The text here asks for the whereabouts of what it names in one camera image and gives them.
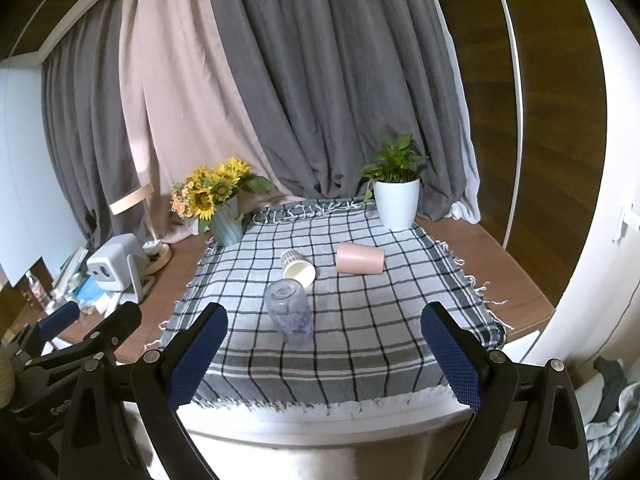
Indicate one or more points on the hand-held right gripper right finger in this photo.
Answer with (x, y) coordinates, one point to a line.
(452, 360)

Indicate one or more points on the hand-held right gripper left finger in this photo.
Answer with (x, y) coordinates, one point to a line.
(192, 360)

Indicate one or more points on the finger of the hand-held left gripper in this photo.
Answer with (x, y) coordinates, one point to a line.
(117, 322)
(60, 317)

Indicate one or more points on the clear glass cup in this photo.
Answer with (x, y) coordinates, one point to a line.
(292, 317)

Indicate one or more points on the pink cup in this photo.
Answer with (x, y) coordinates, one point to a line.
(361, 258)

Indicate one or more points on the striped paper cup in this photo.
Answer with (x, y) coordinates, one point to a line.
(299, 271)

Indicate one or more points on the clear water bottle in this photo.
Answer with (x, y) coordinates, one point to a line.
(36, 290)

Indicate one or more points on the blue packet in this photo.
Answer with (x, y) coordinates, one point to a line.
(89, 290)

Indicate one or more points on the white projector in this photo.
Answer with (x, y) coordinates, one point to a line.
(112, 265)

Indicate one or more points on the wooden desk lamp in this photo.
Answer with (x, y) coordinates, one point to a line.
(160, 257)

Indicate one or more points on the checked grey white tablecloth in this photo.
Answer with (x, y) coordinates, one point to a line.
(350, 355)

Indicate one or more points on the sunflower bouquet in blue vase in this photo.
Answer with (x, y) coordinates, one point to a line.
(227, 220)

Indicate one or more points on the dark grey cloth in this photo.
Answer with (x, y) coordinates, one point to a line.
(611, 385)

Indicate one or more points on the green plant in white pot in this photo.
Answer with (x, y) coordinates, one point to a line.
(397, 200)

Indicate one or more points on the light grey towel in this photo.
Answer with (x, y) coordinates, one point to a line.
(617, 440)

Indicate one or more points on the narrow grey curtain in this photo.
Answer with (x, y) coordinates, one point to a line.
(85, 135)

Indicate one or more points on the beige curtain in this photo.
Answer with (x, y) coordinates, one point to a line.
(180, 110)

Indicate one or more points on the brown wooden wardrobe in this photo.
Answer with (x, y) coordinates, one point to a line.
(545, 110)

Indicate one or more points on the wide grey curtain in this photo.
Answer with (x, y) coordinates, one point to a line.
(340, 85)

